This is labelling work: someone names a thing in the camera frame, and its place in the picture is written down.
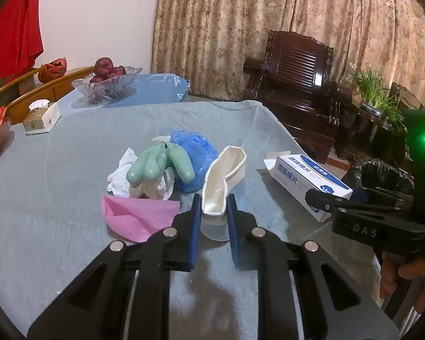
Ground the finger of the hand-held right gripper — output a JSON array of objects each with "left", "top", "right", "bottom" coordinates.
[
  {"left": 350, "top": 187, "right": 414, "bottom": 207},
  {"left": 305, "top": 188, "right": 409, "bottom": 217}
]

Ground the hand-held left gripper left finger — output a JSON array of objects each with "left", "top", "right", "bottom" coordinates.
[{"left": 26, "top": 194, "right": 203, "bottom": 340}]

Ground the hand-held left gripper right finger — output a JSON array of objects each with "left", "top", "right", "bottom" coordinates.
[{"left": 227, "top": 195, "right": 401, "bottom": 340}]

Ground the clear plastic cup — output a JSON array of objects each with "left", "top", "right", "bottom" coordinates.
[{"left": 200, "top": 214, "right": 232, "bottom": 242}]

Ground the black bagged trash bin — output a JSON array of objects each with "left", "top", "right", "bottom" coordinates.
[{"left": 340, "top": 156, "right": 416, "bottom": 214}]

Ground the white and blue box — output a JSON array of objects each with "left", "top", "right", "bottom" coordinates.
[{"left": 263, "top": 150, "right": 354, "bottom": 222}]

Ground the crushed white paper cup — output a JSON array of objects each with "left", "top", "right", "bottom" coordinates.
[{"left": 202, "top": 145, "right": 248, "bottom": 217}]

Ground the person's right hand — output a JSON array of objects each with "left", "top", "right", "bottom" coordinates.
[{"left": 379, "top": 251, "right": 425, "bottom": 299}]

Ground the pink cloth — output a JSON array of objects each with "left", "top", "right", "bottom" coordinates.
[{"left": 101, "top": 195, "right": 181, "bottom": 243}]

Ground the dark wooden side table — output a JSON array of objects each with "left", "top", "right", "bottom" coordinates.
[{"left": 335, "top": 95, "right": 411, "bottom": 163}]

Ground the green rubber glove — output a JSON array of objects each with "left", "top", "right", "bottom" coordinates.
[{"left": 126, "top": 142, "right": 196, "bottom": 188}]

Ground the crumpled white tissue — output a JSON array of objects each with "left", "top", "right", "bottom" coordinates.
[{"left": 107, "top": 147, "right": 176, "bottom": 201}]

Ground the dark cane-back wooden armchair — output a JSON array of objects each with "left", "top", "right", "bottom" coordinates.
[{"left": 390, "top": 81, "right": 425, "bottom": 114}]

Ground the potted narcissus plant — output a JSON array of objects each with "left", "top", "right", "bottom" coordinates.
[{"left": 347, "top": 62, "right": 408, "bottom": 132}]

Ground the dark slatted wooden armchair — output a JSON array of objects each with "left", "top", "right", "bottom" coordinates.
[{"left": 243, "top": 30, "right": 353, "bottom": 163}]

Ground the glass fruit bowl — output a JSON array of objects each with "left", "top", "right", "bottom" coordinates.
[{"left": 71, "top": 65, "right": 143, "bottom": 105}]

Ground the tissue box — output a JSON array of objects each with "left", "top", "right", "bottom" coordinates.
[{"left": 22, "top": 98, "right": 62, "bottom": 136}]

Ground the beige floral curtain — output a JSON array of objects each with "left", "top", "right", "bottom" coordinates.
[{"left": 150, "top": 0, "right": 425, "bottom": 114}]

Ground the red plastic bag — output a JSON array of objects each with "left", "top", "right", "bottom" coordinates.
[{"left": 38, "top": 58, "right": 69, "bottom": 84}]

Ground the red cloth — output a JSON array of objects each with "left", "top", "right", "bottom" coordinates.
[{"left": 0, "top": 0, "right": 45, "bottom": 84}]

